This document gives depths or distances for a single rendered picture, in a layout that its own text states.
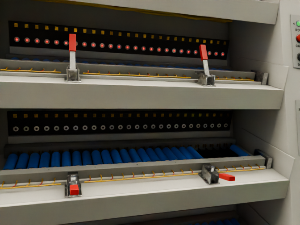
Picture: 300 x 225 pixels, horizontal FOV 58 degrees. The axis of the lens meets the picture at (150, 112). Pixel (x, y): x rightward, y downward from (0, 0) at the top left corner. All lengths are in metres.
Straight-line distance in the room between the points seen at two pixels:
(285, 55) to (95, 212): 0.51
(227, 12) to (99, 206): 0.47
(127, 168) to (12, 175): 0.20
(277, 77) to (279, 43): 0.08
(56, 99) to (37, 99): 0.03
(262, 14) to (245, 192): 0.39
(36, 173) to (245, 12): 0.53
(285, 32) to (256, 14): 0.08
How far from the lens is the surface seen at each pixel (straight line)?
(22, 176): 0.53
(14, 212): 0.50
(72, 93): 0.49
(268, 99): 0.65
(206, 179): 0.57
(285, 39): 0.70
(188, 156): 0.62
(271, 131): 0.70
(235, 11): 0.65
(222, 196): 0.59
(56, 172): 0.53
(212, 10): 0.62
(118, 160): 0.57
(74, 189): 0.43
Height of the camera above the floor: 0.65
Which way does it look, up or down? 4 degrees up
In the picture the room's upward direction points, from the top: 1 degrees counter-clockwise
